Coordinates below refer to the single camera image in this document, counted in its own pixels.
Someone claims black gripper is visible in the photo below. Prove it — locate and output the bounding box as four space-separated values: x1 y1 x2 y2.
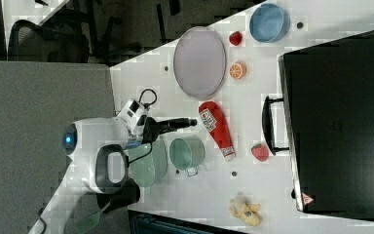
142 117 197 143

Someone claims red plush ketchup bottle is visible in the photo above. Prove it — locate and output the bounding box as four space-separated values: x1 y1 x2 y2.
199 101 236 161

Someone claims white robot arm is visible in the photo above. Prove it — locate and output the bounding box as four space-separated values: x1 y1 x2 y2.
28 117 197 234

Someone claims green perforated strainer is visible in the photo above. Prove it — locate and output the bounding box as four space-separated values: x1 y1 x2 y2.
128 138 168 187

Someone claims green metal mug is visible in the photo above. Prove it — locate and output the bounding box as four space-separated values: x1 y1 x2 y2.
169 136 206 176

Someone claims lavender round plate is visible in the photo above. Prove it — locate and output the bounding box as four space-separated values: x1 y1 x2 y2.
173 26 227 99

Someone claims plush orange slice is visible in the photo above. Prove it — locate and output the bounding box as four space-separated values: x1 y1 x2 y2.
229 61 246 80

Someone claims large plush strawberry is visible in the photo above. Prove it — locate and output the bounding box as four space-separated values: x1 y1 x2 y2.
251 143 269 162

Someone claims green spatula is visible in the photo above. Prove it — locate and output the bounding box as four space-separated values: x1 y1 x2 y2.
74 203 110 234

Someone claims black office chair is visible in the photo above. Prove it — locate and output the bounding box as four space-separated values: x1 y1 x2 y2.
7 0 136 65

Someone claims red plush strawberry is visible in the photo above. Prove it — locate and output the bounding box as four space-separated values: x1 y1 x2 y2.
229 31 243 46

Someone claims plush peeled banana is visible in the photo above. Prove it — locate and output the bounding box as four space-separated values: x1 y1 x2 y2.
229 196 261 226

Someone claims blue bowl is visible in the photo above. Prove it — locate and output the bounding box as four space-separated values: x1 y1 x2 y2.
249 3 290 43

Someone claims black toaster oven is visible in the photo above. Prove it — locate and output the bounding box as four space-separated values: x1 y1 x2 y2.
278 30 374 221

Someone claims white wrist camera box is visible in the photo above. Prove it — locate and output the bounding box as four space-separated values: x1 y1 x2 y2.
118 99 148 136

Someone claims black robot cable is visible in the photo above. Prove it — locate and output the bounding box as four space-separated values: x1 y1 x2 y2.
128 142 154 165

